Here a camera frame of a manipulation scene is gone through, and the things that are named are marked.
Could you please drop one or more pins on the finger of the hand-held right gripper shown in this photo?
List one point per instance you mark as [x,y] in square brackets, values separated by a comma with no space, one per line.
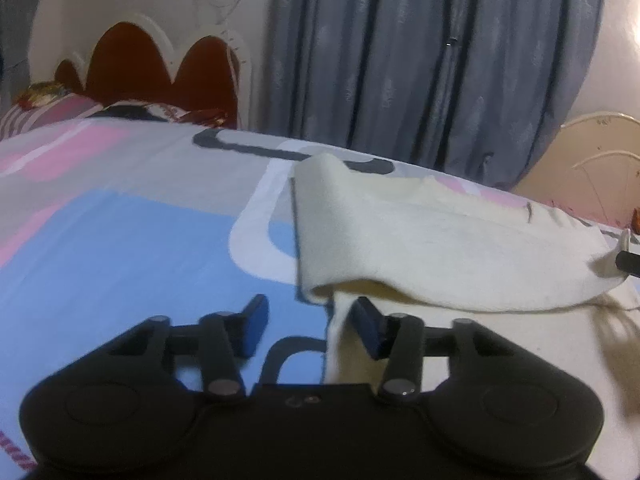
[629,264]

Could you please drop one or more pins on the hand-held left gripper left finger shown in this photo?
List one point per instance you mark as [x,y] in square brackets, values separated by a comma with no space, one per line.
[256,321]

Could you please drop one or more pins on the gold patterned cushion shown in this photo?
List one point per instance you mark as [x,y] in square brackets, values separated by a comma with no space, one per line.
[42,92]

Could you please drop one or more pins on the red headboard with white frame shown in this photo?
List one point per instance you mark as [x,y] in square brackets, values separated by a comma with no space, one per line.
[150,72]

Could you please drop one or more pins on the striped pillow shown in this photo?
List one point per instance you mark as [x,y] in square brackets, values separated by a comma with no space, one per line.
[45,112]

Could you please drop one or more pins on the grey-blue curtain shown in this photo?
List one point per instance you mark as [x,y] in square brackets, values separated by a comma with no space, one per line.
[425,70]
[17,15]

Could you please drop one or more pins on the small brown object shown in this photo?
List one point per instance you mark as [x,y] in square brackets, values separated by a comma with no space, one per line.
[636,222]

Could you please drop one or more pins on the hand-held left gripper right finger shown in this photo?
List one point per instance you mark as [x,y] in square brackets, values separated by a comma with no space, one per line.
[366,329]

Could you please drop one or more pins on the pastel patterned bed sheet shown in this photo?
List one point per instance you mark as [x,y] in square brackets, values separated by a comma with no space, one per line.
[125,240]

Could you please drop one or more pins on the cream cloth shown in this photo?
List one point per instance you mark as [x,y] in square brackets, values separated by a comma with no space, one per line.
[440,245]

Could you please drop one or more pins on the cream round bed board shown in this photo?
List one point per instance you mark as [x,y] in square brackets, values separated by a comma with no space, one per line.
[590,165]

